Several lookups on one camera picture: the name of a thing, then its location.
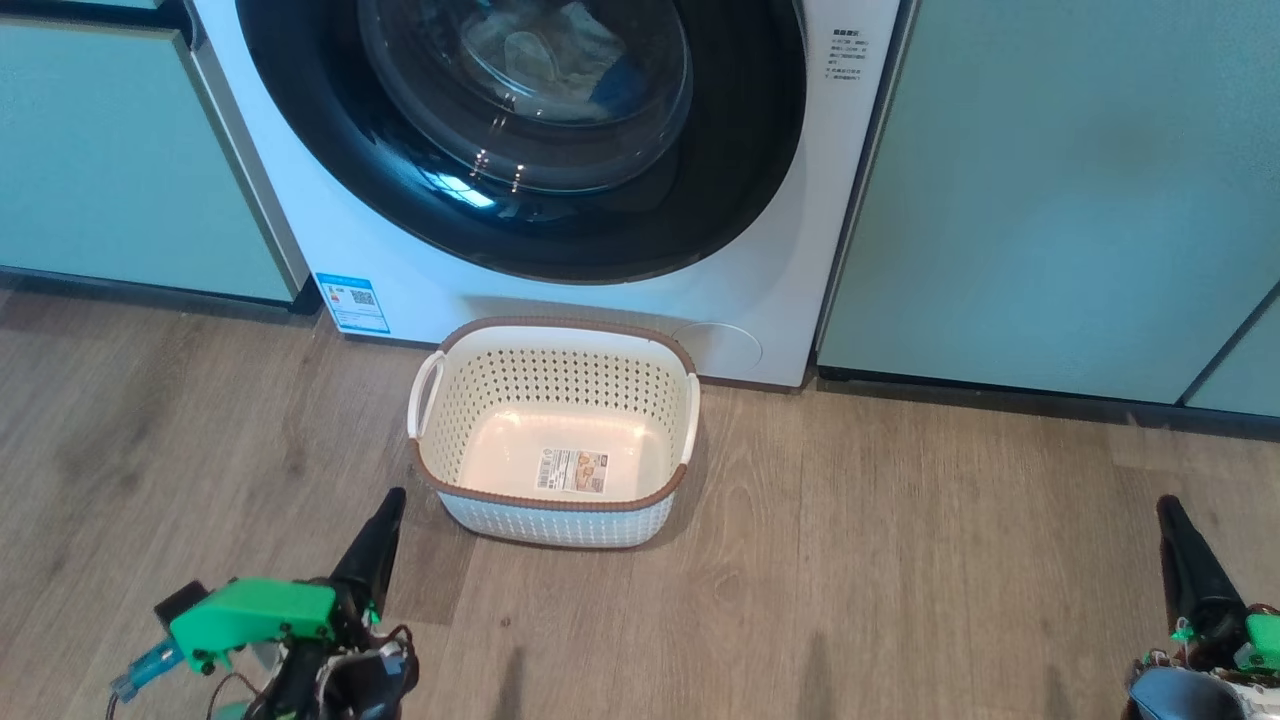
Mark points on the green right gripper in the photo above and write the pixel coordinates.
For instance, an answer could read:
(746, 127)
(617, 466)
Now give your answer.
(1262, 645)

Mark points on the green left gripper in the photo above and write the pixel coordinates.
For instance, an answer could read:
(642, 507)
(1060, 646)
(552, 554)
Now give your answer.
(260, 610)

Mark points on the round black glass washer door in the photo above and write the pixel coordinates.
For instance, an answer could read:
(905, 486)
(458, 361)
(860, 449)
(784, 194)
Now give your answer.
(300, 130)

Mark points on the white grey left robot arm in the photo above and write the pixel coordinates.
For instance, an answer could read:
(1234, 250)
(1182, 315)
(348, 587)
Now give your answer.
(345, 685)

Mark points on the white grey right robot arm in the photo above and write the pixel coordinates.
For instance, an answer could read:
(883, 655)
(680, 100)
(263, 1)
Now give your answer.
(1185, 697)

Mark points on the white perforated basket brown rim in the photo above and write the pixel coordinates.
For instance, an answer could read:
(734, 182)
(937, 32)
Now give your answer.
(560, 525)

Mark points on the narrow teal cabinet door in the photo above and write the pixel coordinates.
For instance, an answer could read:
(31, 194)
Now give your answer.
(1250, 375)

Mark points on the paper basket sticker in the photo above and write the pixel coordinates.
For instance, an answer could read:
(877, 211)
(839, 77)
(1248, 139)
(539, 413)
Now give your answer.
(573, 470)

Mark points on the white front-load washing machine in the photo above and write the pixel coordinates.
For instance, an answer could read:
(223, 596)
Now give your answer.
(600, 310)

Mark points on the wide teal cabinet door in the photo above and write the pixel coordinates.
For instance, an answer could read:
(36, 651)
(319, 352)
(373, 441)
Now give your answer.
(1050, 180)

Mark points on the blue energy label sticker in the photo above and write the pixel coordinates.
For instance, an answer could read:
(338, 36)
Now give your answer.
(352, 303)

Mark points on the black cabinet plinth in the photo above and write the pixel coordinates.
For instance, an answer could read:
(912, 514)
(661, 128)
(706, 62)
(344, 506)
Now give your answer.
(1000, 400)
(140, 293)

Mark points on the round filter cover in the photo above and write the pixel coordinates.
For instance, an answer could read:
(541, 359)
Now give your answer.
(718, 350)

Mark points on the teal cabinet with white panel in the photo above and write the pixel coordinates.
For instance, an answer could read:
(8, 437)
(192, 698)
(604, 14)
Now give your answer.
(110, 160)

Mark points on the black text label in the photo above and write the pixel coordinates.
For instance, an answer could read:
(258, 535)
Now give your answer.
(847, 60)

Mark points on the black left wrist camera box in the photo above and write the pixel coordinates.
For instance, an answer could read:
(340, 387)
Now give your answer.
(180, 603)

